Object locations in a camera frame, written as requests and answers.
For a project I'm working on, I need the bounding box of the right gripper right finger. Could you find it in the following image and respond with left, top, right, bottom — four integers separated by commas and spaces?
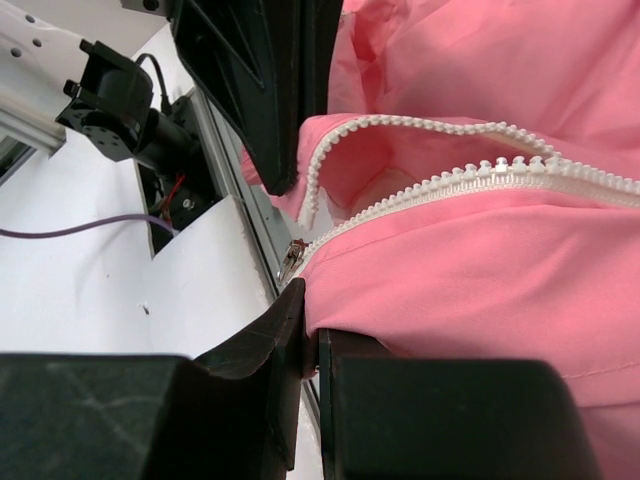
318, 329, 601, 479

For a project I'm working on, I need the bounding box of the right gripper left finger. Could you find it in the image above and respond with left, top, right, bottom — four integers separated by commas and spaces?
1, 279, 305, 479

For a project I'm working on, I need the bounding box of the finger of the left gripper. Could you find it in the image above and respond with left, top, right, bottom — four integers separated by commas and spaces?
169, 0, 342, 196

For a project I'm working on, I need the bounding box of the pink zip-up jacket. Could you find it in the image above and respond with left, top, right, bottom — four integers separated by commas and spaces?
271, 1, 639, 479

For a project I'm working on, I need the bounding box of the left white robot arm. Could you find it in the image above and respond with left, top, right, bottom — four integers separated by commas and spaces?
1, 1, 341, 196

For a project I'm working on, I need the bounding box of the front aluminium rail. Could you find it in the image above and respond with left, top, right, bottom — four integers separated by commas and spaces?
0, 87, 321, 441

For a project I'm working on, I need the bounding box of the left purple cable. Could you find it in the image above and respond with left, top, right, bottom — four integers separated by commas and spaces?
0, 213, 176, 239

